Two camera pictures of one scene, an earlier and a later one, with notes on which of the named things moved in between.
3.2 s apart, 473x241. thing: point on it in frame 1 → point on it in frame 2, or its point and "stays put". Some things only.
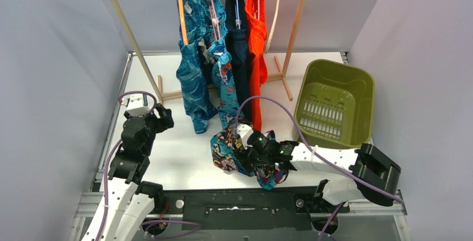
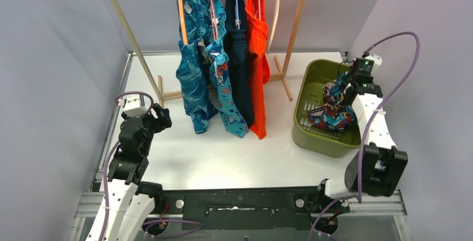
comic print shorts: x=226 y=145 → x=334 y=114
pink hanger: x=213 y=9 stays put
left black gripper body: x=160 y=115 stays put
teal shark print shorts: x=197 y=95 stays put
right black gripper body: x=257 y=158 → x=348 y=78
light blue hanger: x=237 y=21 stays put
